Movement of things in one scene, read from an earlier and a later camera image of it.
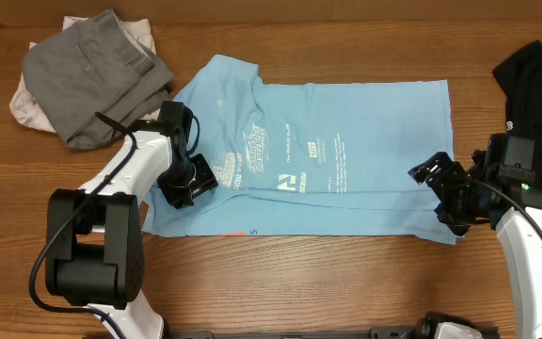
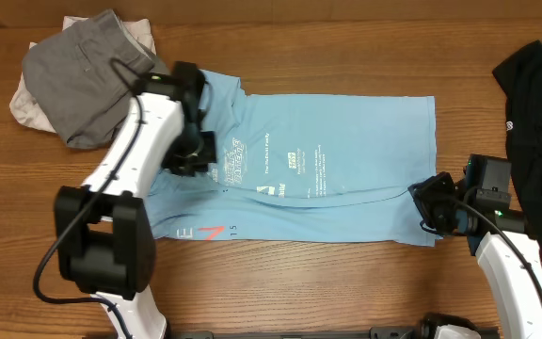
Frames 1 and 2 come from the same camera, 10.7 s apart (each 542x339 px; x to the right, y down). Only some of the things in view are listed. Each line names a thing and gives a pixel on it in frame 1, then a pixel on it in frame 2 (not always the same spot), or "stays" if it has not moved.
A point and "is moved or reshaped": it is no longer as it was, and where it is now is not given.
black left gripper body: (187, 179) → (193, 153)
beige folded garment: (142, 28) stays
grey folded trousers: (96, 65) stays
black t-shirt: (537, 83) stays
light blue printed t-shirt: (309, 156) is moved or reshaped
